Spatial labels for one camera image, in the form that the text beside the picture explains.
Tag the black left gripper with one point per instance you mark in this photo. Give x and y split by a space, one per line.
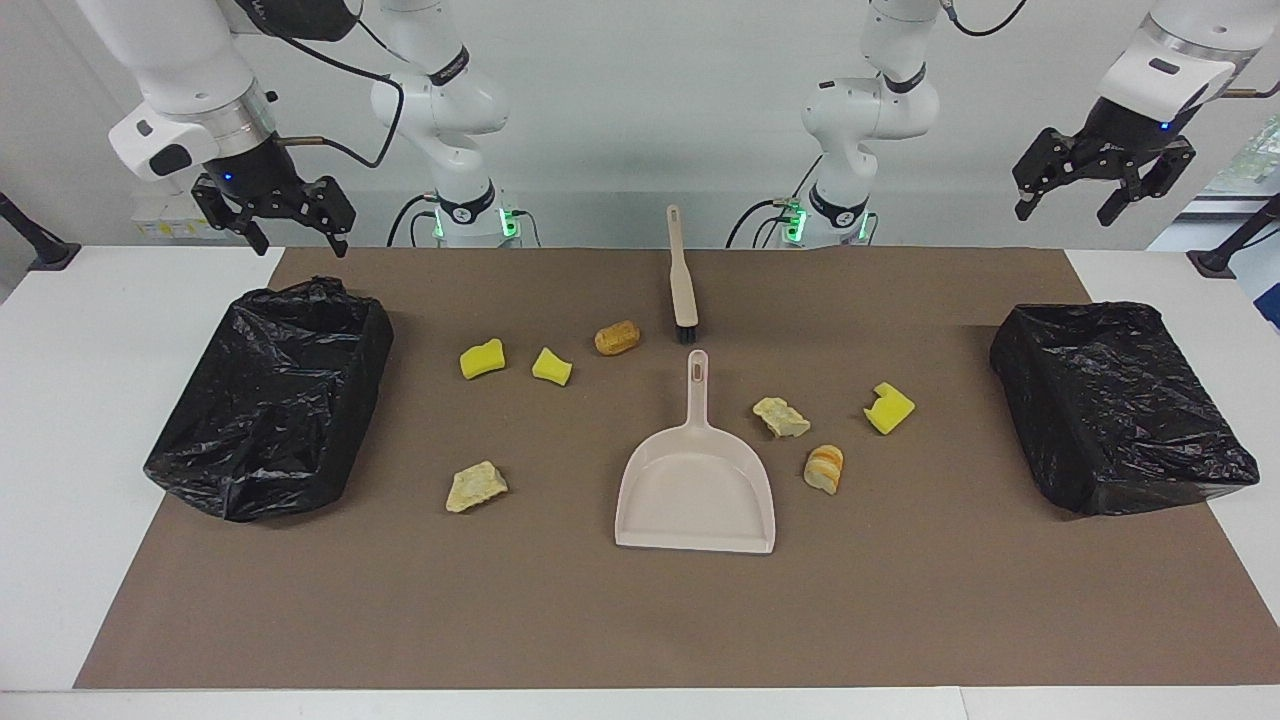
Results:
1125 140

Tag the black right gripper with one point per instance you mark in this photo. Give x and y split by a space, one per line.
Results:
250 180

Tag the large yellow sponge piece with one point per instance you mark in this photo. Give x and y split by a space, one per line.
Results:
482 360

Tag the small yellow sponge piece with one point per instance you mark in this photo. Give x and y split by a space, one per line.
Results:
551 367

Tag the notched yellow sponge piece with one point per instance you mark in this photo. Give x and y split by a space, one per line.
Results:
890 412

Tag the pale bread chunk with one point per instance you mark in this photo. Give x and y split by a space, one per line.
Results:
475 487

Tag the brown bread roll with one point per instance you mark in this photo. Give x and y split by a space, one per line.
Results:
617 338

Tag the beige hand brush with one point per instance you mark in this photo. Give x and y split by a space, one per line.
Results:
682 290

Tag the pale flaky pastry piece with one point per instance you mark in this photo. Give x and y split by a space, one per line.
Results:
780 416

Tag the striped croissant piece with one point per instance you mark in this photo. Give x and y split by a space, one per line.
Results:
824 470

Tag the beige plastic dustpan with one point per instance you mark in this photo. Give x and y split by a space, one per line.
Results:
695 500

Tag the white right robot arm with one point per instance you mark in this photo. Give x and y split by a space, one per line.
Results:
440 100

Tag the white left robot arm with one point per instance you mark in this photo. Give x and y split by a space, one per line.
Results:
870 110

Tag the black bag lined bin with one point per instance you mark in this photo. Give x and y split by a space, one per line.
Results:
1120 430
250 450

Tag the black stand foot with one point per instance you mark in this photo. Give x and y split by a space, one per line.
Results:
45 250
1215 262

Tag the brown table mat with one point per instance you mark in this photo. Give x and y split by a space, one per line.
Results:
640 620

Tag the white wall box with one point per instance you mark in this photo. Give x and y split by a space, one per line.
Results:
160 228

